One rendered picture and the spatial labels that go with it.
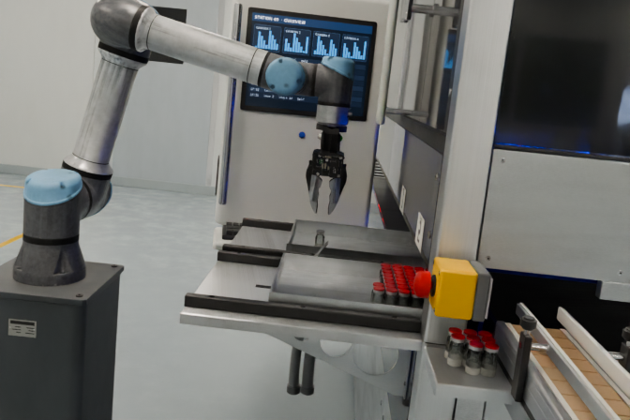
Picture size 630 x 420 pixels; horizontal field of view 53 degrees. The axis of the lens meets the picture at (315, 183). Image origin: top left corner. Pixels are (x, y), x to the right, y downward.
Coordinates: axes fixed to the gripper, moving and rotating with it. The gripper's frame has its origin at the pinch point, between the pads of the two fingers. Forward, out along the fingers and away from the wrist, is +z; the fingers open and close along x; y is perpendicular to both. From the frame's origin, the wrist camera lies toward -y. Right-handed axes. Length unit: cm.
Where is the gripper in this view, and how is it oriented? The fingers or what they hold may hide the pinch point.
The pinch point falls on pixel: (322, 207)
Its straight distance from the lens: 151.2
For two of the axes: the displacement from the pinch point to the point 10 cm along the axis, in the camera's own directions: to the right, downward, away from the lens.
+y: -0.4, 1.6, -9.9
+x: 9.9, 1.1, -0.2
